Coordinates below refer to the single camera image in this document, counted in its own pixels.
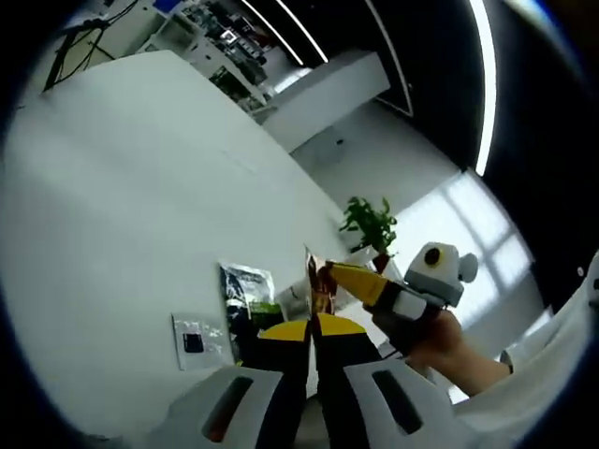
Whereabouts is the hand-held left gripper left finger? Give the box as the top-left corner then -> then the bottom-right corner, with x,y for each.
163,320 -> 314,449

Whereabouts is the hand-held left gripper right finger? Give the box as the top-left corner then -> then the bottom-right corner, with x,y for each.
311,312 -> 464,449

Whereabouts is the gold foil skincare packet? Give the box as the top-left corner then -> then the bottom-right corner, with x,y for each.
302,244 -> 339,325

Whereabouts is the small silver skincare sachet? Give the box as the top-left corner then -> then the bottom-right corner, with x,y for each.
169,311 -> 234,372

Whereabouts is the green black skincare sachet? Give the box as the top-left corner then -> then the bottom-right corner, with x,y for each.
227,298 -> 285,367

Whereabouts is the silver dark skincare sachet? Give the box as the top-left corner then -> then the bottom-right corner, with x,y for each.
218,260 -> 277,311

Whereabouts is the white plant pot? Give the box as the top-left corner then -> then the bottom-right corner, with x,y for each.
348,246 -> 379,266

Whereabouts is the green potted plant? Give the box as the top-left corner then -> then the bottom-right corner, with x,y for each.
338,196 -> 400,257

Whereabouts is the person in white coat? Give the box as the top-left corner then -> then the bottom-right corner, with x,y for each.
452,250 -> 599,449

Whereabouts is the ceiling light strip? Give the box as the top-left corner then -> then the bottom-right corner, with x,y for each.
241,0 -> 308,67
469,0 -> 498,178
274,0 -> 330,64

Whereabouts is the white lab bench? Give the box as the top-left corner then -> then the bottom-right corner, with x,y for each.
153,0 -> 285,114

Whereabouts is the black-legged laptop stand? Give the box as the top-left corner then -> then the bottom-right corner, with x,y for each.
42,25 -> 117,94

